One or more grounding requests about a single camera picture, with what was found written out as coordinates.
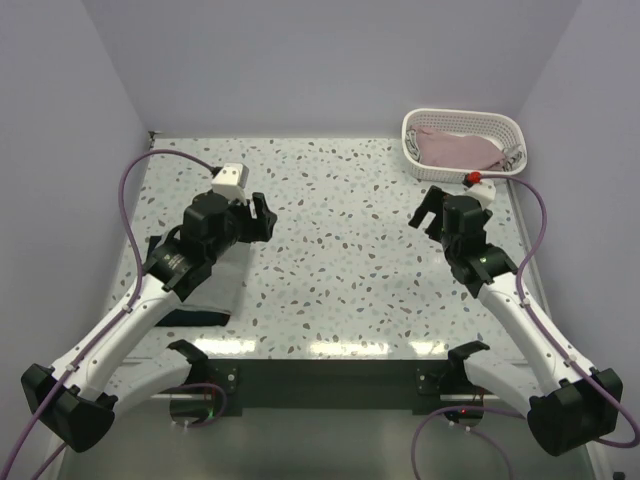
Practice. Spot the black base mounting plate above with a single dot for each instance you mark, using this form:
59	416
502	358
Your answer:
234	386

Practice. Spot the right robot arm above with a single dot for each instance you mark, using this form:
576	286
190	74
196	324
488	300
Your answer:
566	401

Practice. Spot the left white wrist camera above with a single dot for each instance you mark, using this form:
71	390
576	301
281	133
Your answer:
230	182

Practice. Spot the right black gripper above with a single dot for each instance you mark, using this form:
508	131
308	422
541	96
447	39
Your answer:
432	203

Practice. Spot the pink tank top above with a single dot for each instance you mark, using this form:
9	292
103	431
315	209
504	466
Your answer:
444	150

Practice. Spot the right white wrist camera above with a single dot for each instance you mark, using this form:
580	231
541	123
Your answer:
481	189

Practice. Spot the striped tank top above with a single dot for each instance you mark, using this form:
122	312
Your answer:
513	154

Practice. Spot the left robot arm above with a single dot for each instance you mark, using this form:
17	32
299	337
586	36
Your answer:
70	397

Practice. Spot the white plastic basket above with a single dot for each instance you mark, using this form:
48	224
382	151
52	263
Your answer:
499	129

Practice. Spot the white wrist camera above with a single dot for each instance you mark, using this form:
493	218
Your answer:
481	189
230	182

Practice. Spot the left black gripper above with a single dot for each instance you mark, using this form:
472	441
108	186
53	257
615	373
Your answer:
259	228

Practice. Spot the grey folded tank top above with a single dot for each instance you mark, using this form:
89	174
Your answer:
221	292

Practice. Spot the navy folded tank top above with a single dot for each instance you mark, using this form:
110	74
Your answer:
181	317

